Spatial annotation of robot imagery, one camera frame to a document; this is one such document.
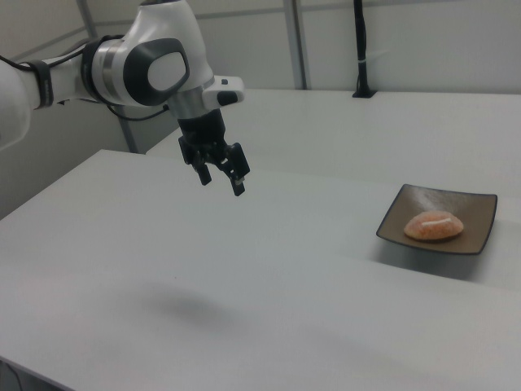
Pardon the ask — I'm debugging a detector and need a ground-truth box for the white cable tie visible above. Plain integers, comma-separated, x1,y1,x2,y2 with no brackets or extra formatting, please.
358,49,388,64

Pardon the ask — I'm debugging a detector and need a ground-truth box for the square brown ceramic plate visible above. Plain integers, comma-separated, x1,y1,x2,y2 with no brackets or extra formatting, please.
376,183,498,256

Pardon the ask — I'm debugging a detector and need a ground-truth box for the black stand pole with base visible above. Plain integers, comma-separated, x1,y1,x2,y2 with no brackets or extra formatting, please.
352,0,378,99

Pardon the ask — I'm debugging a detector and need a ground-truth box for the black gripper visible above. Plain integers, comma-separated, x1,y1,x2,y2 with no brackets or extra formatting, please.
177,110,251,197

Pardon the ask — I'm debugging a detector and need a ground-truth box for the thin black cable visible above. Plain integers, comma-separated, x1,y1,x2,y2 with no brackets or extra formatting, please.
0,360,22,391

